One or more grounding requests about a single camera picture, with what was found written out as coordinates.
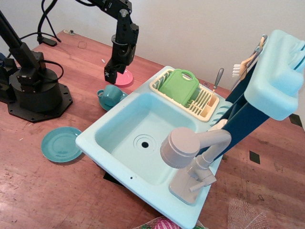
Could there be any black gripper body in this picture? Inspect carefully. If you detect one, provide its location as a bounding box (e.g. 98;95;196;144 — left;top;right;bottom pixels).
106;44;136;72

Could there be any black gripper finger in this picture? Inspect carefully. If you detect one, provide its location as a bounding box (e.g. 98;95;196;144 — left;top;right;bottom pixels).
117;64;126;74
104;64;116;84

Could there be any teal toy cup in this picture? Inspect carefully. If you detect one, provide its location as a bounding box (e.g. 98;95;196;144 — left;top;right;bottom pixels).
100;85;123;106

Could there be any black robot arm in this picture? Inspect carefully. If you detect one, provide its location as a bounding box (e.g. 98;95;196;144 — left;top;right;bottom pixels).
0;0;139;86

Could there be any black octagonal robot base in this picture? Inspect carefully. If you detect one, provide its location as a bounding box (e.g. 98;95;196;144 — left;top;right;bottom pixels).
0;69;72;123

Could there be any light blue toy sink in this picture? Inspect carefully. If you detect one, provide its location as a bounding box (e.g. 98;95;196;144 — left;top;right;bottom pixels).
75;65;233;229

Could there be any light blue sink shelf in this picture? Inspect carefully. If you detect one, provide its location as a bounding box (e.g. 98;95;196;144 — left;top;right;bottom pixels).
244;30;305;121

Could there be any pink toy plate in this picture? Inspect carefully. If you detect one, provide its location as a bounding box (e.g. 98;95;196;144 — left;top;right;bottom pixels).
114;69;134;87

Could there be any small teal saucer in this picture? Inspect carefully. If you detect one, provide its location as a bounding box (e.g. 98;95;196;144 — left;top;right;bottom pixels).
97;90;128;111

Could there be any green cutting board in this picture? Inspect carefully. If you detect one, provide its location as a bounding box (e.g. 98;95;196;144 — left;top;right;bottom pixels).
159;69;199;105

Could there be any large teal plate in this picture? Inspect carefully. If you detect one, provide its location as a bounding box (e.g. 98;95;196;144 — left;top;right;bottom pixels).
41;126;82;163

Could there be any cream dish rack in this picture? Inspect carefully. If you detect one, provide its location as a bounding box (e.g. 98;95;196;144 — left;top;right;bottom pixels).
150;68;220;122

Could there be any grey toy faucet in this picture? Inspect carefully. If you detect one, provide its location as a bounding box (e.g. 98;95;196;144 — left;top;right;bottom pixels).
160;127;232;205

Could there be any white bristle dish brush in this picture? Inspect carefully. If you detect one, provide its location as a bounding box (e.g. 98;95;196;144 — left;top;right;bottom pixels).
232;34;268;81

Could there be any pink mesh ball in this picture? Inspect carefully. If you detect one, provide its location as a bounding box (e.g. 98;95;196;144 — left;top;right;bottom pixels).
135;217;180;229

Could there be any black cable clamp mount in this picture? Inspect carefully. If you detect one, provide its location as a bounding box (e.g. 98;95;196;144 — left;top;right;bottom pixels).
37;0;61;47

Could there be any grey handled toy utensil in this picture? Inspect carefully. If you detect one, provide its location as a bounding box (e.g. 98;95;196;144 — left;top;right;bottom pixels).
213;68;224;93

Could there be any dark blue shelf post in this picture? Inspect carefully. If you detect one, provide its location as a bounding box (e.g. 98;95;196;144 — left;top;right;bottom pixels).
217;65;269;157

